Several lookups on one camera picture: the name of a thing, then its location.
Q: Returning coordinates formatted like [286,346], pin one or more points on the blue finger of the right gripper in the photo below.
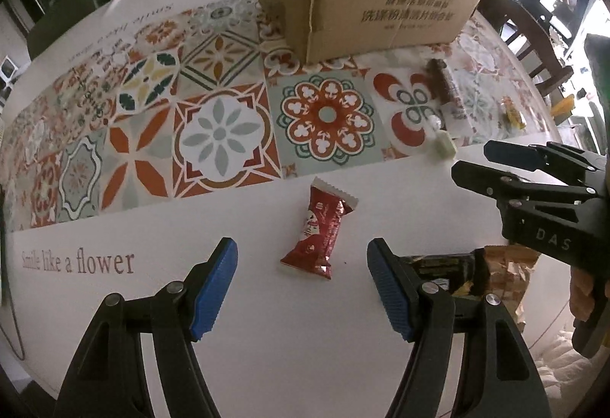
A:
[580,184]
[552,158]

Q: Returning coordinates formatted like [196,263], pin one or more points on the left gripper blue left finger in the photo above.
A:
[213,279]

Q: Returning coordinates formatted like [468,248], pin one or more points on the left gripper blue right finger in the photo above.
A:
[397,284]

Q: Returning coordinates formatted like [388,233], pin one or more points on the yellow orange snack pouch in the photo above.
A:
[512,114]

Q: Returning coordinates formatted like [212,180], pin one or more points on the tan crinkled snack bag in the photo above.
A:
[508,270]

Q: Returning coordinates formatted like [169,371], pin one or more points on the dark long snack bar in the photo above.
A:
[451,102]

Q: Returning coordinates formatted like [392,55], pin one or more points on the red candy bar wrapper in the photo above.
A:
[326,209]

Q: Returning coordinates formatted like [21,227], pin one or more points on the dark cheese cracker pack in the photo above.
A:
[460,275]

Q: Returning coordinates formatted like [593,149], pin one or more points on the person's right hand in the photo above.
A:
[581,299]

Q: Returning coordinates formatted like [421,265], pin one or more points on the small white green candy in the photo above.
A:
[442,140]

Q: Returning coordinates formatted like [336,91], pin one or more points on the brown wooden chair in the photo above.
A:
[500,12]

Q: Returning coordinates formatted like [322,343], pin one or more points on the patterned table runner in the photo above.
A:
[212,98]

